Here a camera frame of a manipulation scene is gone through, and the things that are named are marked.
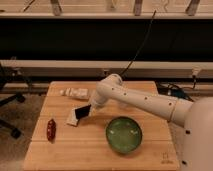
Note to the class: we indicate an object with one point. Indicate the black office chair base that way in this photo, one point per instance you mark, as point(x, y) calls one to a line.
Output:
point(14, 131)

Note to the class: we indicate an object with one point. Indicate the white rectangular sponge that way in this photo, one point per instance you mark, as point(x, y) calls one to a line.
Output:
point(74, 117)

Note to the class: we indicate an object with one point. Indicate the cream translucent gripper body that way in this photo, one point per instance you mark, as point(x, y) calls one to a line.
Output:
point(92, 111)

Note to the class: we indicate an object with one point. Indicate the red chili pepper toy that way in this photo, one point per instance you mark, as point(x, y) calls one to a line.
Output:
point(51, 130)

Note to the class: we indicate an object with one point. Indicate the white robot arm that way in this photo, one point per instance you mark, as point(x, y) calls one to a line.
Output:
point(195, 117)

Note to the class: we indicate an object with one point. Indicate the green round bowl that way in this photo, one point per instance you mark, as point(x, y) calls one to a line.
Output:
point(123, 135)

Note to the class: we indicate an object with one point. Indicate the black rectangular eraser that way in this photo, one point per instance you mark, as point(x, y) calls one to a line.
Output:
point(82, 111)

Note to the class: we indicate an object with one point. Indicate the blue power box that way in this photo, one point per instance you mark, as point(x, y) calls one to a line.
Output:
point(178, 93)

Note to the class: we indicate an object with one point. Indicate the white squeeze tube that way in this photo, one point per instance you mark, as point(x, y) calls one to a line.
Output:
point(76, 93)

